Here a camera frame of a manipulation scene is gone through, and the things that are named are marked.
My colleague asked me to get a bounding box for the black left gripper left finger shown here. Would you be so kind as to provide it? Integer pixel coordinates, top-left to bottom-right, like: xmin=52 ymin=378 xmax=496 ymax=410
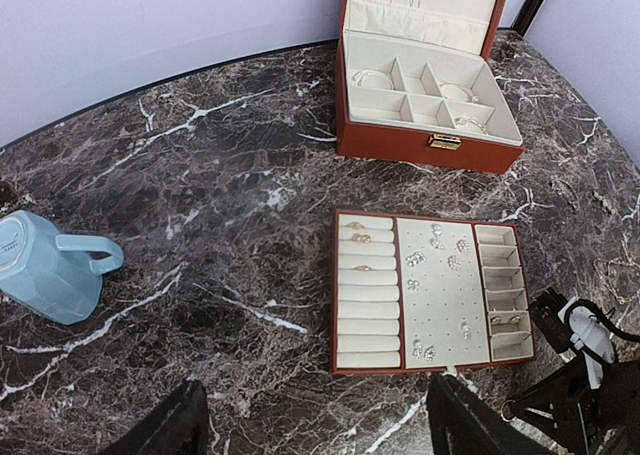
xmin=100 ymin=380 xmax=208 ymax=454

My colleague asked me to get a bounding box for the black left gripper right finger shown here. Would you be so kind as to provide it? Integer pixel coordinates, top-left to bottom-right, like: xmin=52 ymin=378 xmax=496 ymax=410
xmin=426 ymin=374 xmax=550 ymax=455

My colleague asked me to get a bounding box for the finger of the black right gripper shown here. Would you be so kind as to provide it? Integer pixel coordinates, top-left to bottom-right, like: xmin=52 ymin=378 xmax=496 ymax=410
xmin=499 ymin=359 xmax=590 ymax=454

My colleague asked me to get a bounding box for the red jewelry tray insert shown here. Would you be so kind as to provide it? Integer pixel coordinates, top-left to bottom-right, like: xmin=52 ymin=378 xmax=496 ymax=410
xmin=329 ymin=210 xmax=536 ymax=375

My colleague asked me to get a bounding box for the red open jewelry box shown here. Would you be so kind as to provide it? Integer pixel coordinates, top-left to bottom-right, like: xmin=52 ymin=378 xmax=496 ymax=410
xmin=335 ymin=0 xmax=524 ymax=174

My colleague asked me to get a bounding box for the crystal leaf earring front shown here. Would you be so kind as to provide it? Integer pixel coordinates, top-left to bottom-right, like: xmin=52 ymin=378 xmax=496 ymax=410
xmin=423 ymin=346 xmax=436 ymax=362

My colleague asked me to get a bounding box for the pearl drop earring front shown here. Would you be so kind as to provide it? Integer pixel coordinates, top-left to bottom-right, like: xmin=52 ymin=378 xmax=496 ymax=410
xmin=412 ymin=340 xmax=423 ymax=359

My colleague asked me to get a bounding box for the pearl cluster earring lower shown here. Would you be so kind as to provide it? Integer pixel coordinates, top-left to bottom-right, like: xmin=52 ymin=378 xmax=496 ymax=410
xmin=447 ymin=255 xmax=464 ymax=271

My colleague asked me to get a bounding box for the pearl cluster earring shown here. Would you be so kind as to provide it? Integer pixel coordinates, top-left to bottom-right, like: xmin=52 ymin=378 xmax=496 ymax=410
xmin=447 ymin=255 xmax=464 ymax=271
xmin=456 ymin=239 xmax=471 ymax=253

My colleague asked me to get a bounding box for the crystal cluster earring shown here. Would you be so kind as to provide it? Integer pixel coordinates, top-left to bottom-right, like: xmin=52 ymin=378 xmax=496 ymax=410
xmin=405 ymin=252 xmax=426 ymax=267

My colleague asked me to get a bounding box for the pearl cluster earring upper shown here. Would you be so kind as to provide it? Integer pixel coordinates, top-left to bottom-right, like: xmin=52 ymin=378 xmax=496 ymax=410
xmin=456 ymin=239 xmax=471 ymax=253

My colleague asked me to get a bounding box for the light blue ceramic mug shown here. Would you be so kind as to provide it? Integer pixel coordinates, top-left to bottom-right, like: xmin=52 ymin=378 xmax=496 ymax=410
xmin=1 ymin=210 xmax=125 ymax=325

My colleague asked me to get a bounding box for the pearl drop earring pair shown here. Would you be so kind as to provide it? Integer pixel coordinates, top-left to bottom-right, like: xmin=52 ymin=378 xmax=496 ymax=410
xmin=430 ymin=223 xmax=445 ymax=250

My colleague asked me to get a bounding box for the thin gold chain necklace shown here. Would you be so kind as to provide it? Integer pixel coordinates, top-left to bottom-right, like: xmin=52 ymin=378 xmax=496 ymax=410
xmin=592 ymin=239 xmax=640 ymax=306

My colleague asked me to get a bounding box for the black corner frame post right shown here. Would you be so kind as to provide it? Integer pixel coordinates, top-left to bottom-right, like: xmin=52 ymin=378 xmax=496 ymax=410
xmin=511 ymin=0 xmax=545 ymax=37

